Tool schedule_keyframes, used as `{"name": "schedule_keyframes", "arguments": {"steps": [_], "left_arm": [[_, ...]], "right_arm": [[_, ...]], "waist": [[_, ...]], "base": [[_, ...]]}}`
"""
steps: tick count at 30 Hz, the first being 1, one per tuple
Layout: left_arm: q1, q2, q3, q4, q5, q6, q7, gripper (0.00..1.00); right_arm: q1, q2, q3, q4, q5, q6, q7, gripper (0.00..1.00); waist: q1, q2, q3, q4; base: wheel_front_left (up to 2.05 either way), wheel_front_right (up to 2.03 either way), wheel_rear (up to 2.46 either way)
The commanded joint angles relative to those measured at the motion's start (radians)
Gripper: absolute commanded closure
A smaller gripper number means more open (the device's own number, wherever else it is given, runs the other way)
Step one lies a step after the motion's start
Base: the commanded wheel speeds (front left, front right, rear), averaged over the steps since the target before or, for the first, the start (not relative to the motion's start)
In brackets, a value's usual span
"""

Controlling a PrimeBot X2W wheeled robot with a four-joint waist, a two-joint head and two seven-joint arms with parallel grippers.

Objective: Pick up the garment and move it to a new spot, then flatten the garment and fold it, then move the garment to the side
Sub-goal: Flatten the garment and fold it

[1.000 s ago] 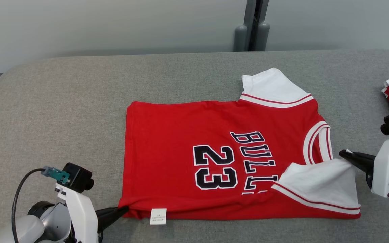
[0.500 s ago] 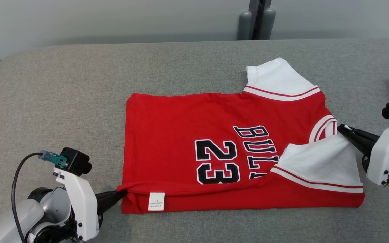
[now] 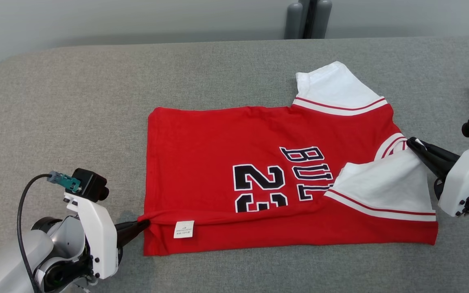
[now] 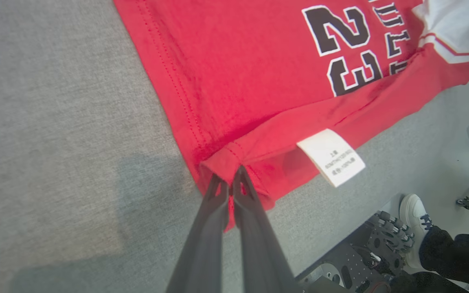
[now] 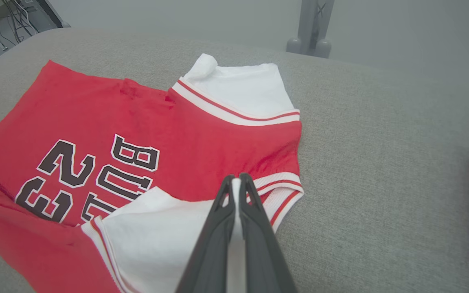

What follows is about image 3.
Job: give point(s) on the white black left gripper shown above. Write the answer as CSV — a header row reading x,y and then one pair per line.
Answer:
x,y
100,236

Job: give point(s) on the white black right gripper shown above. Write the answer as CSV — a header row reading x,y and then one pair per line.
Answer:
x,y
466,179

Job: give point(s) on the red white jersey shirt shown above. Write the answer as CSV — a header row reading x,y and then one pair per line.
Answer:
x,y
218,142

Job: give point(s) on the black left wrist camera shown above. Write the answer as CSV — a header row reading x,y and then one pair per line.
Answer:
x,y
90,185

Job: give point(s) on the grey partition post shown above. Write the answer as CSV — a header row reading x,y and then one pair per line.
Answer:
x,y
307,18

